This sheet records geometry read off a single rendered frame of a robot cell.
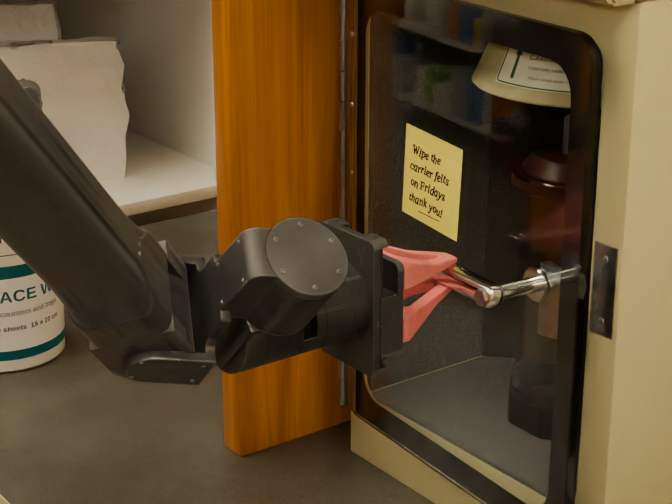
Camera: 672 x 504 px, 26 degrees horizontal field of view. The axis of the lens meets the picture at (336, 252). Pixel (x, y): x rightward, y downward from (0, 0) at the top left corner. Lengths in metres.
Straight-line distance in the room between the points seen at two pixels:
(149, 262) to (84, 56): 1.36
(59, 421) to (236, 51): 0.43
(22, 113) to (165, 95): 1.67
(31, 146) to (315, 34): 0.57
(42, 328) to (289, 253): 0.69
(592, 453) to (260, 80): 0.43
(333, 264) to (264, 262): 0.05
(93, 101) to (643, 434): 1.30
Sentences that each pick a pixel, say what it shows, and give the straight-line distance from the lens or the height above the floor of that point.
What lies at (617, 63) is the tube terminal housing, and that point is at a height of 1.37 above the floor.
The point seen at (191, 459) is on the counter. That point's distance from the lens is 1.38.
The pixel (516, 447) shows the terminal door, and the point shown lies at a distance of 1.14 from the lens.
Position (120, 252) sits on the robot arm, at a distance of 0.86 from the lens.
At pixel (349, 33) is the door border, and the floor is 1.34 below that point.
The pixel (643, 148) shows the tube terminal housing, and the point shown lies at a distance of 1.04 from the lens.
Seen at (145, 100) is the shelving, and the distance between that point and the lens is 2.49.
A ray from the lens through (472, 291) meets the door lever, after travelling 1.05.
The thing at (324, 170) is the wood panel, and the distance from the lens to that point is 1.33.
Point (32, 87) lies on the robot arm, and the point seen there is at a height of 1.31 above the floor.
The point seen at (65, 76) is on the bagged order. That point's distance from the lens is 2.23.
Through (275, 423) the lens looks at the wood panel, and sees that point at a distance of 1.39.
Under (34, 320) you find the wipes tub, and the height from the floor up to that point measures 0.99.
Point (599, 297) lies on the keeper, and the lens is 1.07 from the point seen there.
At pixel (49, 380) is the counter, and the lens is 1.55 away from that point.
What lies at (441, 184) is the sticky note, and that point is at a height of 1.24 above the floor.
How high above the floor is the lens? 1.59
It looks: 20 degrees down
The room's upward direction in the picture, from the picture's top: straight up
